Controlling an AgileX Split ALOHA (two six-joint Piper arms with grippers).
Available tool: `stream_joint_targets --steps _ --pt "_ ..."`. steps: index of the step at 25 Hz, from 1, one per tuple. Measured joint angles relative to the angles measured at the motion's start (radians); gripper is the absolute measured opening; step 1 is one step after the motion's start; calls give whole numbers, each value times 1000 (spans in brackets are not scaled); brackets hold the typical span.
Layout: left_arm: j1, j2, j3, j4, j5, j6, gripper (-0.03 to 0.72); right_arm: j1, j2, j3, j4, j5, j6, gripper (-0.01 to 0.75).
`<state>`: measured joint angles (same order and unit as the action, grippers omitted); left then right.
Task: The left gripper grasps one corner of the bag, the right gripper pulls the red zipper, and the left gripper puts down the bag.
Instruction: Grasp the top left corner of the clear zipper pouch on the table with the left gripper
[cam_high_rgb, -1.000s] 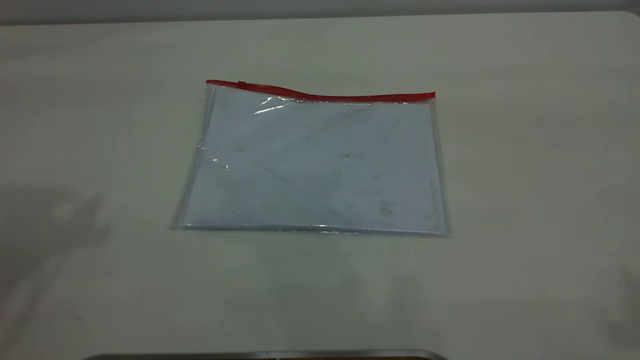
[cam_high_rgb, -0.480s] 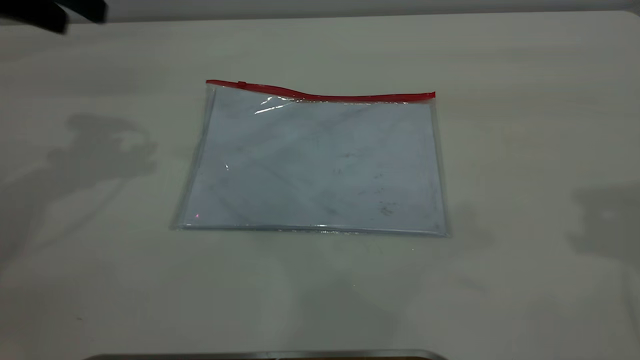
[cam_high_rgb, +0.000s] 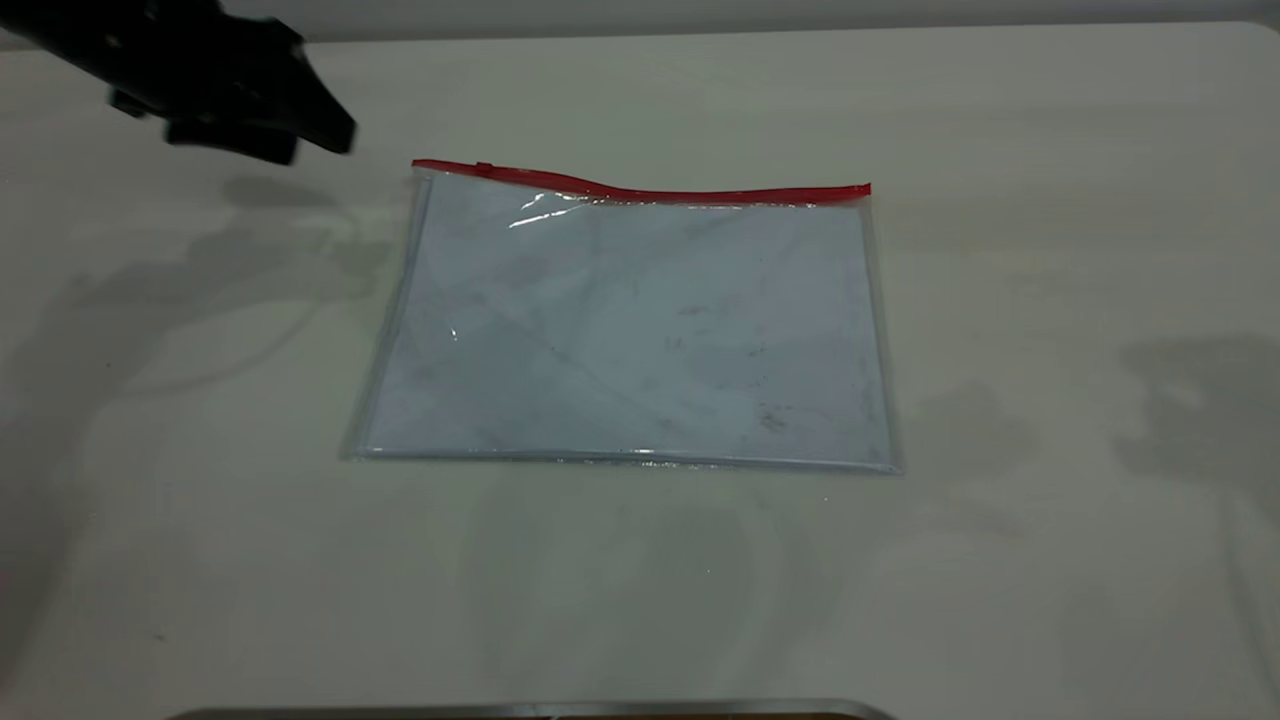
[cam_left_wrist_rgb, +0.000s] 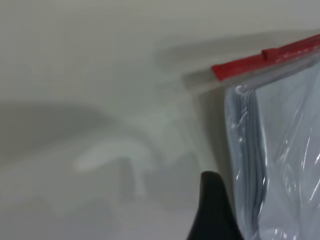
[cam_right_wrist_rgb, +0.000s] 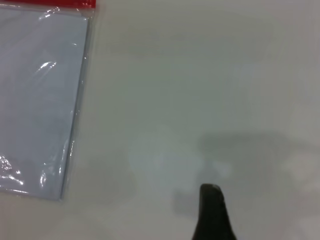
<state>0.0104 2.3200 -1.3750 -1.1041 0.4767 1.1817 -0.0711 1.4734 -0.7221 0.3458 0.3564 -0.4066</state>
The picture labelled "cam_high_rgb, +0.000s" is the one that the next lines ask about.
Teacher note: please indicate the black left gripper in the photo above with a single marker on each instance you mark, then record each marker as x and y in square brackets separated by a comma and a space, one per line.
[190, 60]

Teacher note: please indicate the clear plastic zip bag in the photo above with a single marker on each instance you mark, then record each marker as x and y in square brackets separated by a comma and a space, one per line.
[640, 330]

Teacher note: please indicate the grey metal bar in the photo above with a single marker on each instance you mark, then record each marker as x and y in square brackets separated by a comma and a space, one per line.
[540, 711]

